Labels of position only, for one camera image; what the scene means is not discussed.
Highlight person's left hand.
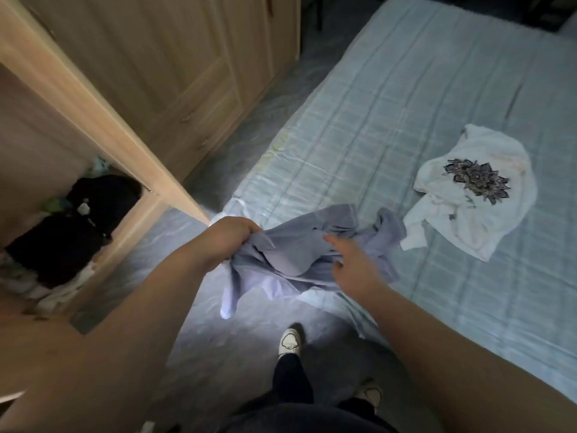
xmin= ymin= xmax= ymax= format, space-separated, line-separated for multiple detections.
xmin=195 ymin=216 xmax=263 ymax=273

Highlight person's right hand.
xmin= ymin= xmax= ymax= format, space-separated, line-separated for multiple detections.
xmin=323 ymin=234 xmax=392 ymax=308

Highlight lavender grey garment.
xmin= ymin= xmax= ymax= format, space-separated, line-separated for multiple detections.
xmin=219 ymin=204 xmax=408 ymax=320

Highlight person's left forearm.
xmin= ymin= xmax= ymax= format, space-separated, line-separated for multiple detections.
xmin=0 ymin=236 xmax=215 ymax=433

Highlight person's right forearm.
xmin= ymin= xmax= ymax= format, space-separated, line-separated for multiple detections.
xmin=358 ymin=284 xmax=577 ymax=433

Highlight white shoe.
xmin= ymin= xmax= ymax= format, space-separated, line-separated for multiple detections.
xmin=356 ymin=379 xmax=384 ymax=408
xmin=278 ymin=328 xmax=302 ymax=359

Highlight person's black trousers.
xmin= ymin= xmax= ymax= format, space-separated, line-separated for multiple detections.
xmin=221 ymin=354 xmax=399 ymax=433

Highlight light blue quilted bed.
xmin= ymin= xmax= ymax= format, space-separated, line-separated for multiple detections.
xmin=211 ymin=0 xmax=577 ymax=404

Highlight white printed t-shirt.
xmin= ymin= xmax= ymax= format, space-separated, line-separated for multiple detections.
xmin=399 ymin=124 xmax=537 ymax=262

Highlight light wooden wardrobe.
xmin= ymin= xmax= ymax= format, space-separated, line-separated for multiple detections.
xmin=0 ymin=0 xmax=302 ymax=402

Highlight black clothes pile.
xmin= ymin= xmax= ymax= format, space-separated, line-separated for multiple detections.
xmin=5 ymin=174 xmax=143 ymax=289

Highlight folded light clothes stack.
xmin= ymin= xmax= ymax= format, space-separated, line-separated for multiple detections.
xmin=0 ymin=252 xmax=97 ymax=316

